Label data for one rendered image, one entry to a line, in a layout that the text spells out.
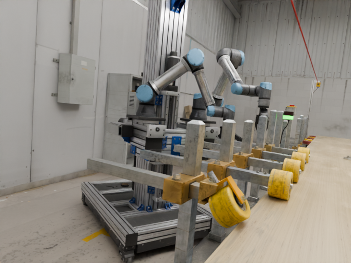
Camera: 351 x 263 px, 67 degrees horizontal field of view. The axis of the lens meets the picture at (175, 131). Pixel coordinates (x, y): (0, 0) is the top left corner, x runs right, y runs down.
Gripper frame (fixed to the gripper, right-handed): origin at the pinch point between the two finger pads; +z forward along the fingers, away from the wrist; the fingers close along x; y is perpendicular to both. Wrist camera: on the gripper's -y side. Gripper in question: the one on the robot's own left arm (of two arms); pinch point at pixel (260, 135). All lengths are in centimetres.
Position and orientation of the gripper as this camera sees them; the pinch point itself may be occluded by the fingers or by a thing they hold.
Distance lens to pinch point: 185.6
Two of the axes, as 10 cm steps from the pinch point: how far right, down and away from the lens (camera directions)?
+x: -9.8, -1.0, 1.6
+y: 1.7, -0.9, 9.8
